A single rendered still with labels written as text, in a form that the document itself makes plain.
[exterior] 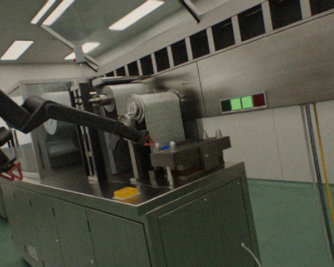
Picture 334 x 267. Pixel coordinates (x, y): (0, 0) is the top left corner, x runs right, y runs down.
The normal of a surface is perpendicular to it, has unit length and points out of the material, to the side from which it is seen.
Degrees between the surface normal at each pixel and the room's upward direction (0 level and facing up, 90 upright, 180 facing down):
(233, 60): 90
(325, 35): 90
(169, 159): 90
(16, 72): 90
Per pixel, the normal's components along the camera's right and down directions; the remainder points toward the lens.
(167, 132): 0.65, -0.07
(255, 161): -0.74, 0.18
